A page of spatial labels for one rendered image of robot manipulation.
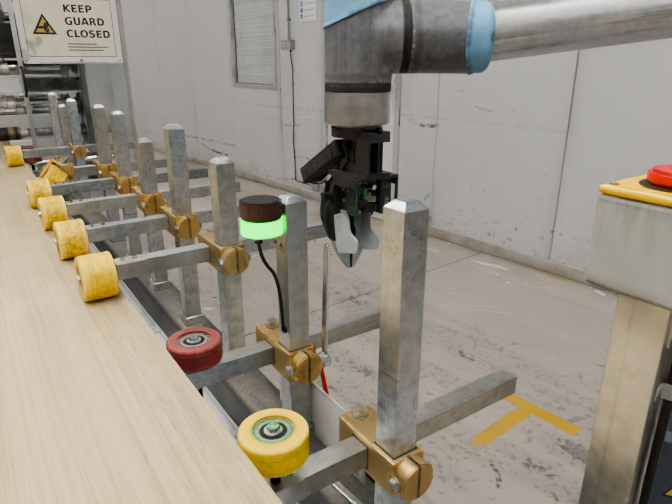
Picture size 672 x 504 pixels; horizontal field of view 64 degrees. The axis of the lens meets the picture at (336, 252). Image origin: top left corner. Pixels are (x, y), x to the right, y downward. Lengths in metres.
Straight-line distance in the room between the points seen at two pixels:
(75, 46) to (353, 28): 2.60
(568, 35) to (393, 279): 0.51
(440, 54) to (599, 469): 0.50
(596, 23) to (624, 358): 0.62
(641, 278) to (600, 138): 3.08
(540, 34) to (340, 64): 0.33
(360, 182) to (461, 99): 3.27
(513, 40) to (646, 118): 2.49
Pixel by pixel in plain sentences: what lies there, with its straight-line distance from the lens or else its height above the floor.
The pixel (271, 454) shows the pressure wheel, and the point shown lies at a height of 0.91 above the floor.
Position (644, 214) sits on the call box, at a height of 1.21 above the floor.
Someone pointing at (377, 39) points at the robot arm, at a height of 1.32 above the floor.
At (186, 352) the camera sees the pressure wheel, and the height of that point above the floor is 0.91.
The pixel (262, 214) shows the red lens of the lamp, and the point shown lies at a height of 1.10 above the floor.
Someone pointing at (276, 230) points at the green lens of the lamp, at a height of 1.07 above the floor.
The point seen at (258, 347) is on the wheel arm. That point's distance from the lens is 0.89.
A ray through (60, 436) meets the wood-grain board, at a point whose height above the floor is 0.90.
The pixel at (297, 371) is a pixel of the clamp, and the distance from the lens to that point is 0.84.
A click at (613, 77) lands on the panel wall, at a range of 3.43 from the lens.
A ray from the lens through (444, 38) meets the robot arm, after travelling 0.73.
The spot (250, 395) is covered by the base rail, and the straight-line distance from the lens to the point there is 1.07.
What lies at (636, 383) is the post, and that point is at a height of 1.08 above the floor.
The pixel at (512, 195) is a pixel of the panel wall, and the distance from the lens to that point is 3.78.
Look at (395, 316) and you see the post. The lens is 0.60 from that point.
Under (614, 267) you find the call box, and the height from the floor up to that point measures 1.17.
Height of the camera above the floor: 1.30
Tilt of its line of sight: 20 degrees down
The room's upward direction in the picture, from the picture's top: straight up
